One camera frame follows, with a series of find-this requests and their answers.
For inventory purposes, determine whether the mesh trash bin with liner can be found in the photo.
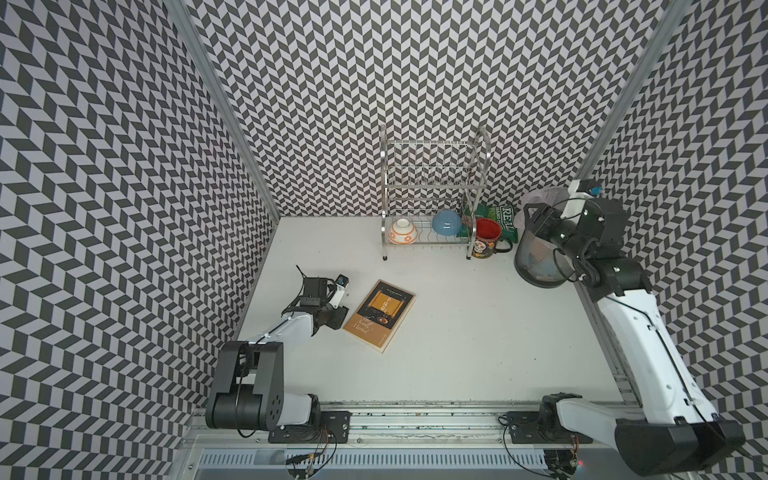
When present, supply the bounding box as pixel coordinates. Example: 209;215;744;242
514;187;581;289

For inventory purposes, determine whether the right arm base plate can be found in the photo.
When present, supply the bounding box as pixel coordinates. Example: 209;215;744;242
500;411;594;445

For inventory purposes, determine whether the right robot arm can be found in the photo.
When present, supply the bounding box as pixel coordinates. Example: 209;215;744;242
523;198;746;477

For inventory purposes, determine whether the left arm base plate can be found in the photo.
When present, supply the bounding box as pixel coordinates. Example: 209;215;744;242
268;410;352;445

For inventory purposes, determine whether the metal dish rack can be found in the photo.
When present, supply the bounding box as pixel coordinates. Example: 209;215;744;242
378;126;492;261

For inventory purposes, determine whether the green snack bag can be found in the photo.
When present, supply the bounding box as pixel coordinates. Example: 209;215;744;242
475;202;519;244

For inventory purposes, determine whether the red interior mug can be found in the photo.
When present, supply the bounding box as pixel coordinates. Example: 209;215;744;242
471;218;513;259

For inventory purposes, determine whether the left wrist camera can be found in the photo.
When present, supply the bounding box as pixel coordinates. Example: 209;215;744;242
328;274;349;309

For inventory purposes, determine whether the brown book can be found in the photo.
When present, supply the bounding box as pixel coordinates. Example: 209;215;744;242
343;280;416;353

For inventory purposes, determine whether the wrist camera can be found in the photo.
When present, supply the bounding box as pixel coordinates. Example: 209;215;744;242
328;274;349;309
561;179;603;223

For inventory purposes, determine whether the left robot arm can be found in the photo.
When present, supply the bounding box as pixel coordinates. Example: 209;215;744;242
205;274;349;438

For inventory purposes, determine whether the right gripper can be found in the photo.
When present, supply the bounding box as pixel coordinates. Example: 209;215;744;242
524;202;590;262

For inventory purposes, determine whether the aluminium front rail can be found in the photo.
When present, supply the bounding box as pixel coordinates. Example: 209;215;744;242
179;400;642;449

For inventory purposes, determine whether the white orange patterned bowl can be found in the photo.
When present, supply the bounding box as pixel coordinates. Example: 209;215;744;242
388;217;419;245

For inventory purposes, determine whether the blue bowl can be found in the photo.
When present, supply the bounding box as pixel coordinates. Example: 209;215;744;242
431;210;463;237

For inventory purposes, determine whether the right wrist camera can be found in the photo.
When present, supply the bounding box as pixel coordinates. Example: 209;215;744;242
561;179;603;223

